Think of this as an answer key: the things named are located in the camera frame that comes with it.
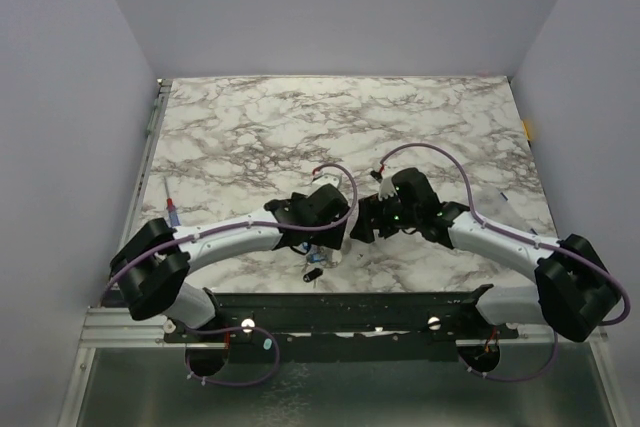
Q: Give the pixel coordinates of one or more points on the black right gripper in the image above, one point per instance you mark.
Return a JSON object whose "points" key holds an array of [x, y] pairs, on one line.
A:
{"points": [[365, 226]]}

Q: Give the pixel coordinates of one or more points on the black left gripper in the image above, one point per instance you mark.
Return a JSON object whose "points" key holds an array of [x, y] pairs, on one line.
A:
{"points": [[329, 237]]}

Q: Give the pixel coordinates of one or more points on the key with black tag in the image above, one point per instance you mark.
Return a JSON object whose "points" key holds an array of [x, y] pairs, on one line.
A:
{"points": [[312, 275]]}

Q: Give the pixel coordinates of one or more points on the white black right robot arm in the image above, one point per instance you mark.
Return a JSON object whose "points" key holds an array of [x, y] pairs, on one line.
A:
{"points": [[569, 288]]}

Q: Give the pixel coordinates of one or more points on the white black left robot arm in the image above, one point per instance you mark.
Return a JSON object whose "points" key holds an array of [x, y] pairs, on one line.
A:
{"points": [[151, 269]]}

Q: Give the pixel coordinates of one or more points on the clear plastic box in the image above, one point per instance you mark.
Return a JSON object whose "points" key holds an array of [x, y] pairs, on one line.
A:
{"points": [[489, 202]]}

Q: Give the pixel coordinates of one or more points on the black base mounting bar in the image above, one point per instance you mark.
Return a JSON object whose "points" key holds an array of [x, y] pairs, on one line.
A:
{"points": [[345, 327]]}

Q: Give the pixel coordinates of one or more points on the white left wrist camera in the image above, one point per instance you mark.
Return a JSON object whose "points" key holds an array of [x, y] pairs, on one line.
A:
{"points": [[321, 179]]}

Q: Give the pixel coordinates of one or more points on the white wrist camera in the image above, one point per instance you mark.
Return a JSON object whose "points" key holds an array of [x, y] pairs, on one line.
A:
{"points": [[321, 179], [386, 188]]}

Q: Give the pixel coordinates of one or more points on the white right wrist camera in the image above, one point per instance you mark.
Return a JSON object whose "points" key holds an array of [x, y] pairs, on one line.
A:
{"points": [[386, 188]]}

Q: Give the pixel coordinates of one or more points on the blue handled screwdriver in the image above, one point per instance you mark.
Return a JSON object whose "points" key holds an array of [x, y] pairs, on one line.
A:
{"points": [[172, 214]]}

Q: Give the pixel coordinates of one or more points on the aluminium table edge rail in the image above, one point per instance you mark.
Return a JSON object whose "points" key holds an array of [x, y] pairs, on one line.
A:
{"points": [[153, 129]]}

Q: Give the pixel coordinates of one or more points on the front aluminium frame rail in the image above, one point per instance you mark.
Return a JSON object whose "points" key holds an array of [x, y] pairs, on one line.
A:
{"points": [[112, 327]]}

